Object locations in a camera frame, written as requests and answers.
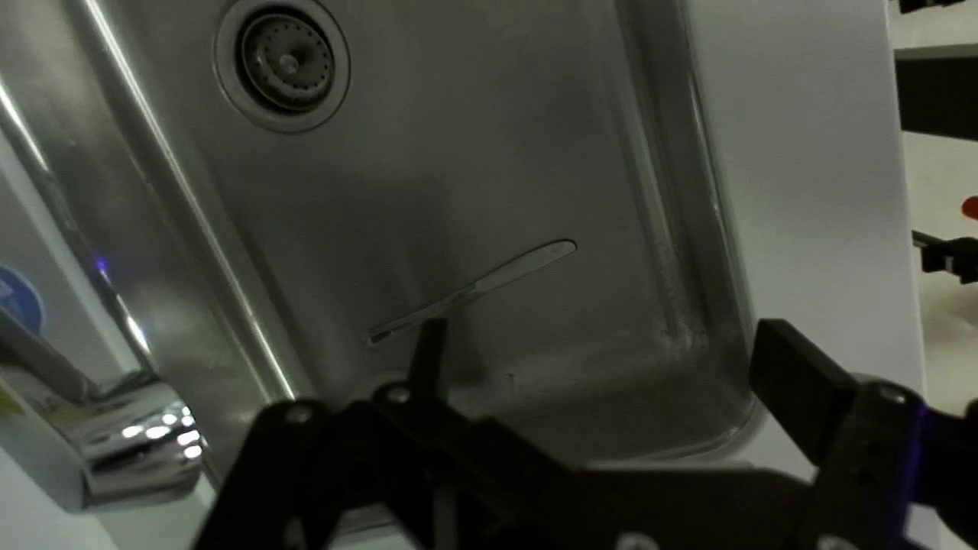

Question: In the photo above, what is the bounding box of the stainless steel sink basin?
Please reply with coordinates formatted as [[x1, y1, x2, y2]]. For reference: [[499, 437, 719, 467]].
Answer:
[[0, 0, 756, 464]]

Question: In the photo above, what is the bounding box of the chrome sink faucet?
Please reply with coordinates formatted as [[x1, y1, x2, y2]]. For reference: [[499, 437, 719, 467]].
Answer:
[[0, 315, 204, 513]]

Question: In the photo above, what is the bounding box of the sink drain plug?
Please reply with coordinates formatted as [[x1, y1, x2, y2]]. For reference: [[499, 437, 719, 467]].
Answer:
[[210, 0, 352, 135]]

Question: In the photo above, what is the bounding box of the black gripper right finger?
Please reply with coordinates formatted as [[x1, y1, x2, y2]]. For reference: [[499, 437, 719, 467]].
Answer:
[[750, 317, 860, 464]]

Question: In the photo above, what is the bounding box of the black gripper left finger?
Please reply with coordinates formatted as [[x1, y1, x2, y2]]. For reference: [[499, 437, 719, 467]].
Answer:
[[410, 317, 450, 396]]

